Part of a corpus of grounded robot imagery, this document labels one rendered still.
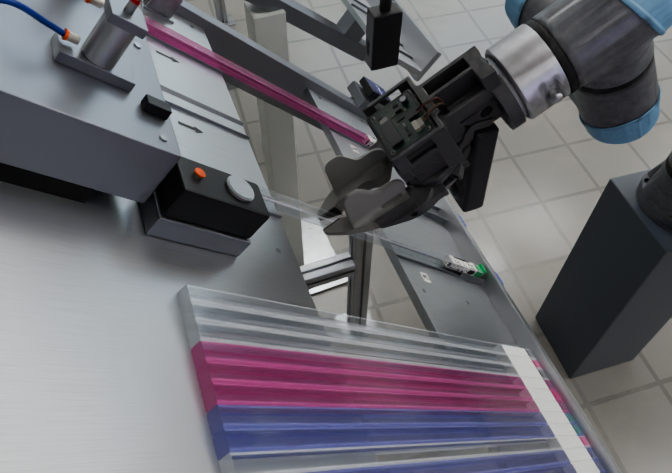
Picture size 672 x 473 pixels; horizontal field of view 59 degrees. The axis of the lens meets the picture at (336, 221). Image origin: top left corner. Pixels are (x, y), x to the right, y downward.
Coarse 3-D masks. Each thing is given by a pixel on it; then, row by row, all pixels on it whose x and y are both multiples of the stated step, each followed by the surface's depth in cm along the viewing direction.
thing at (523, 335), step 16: (448, 208) 87; (448, 224) 87; (464, 240) 84; (464, 256) 84; (480, 256) 82; (496, 288) 79; (496, 304) 79; (512, 304) 77; (512, 320) 77; (528, 336) 75; (544, 352) 74; (544, 368) 72; (560, 384) 71; (576, 400) 70; (576, 416) 69; (592, 432) 67; (608, 464) 65
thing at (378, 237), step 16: (272, 192) 54; (272, 208) 54; (288, 208) 55; (304, 208) 56; (320, 208) 59; (320, 224) 58; (368, 240) 64; (384, 240) 65; (400, 240) 67; (416, 256) 70; (432, 256) 71; (448, 256) 75; (480, 272) 79
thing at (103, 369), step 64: (192, 64) 64; (192, 128) 54; (0, 192) 34; (0, 256) 31; (64, 256) 34; (128, 256) 38; (192, 256) 42; (256, 256) 48; (0, 320) 29; (64, 320) 32; (128, 320) 34; (0, 384) 27; (64, 384) 29; (128, 384) 32; (192, 384) 35; (0, 448) 25; (64, 448) 27; (128, 448) 29; (192, 448) 32
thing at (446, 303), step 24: (312, 96) 84; (360, 120) 93; (336, 144) 79; (360, 144) 85; (432, 216) 84; (432, 240) 79; (408, 264) 68; (432, 264) 73; (408, 288) 65; (432, 288) 68; (456, 288) 74; (480, 288) 80; (432, 312) 64; (456, 312) 69; (480, 312) 74; (480, 336) 69; (504, 336) 74
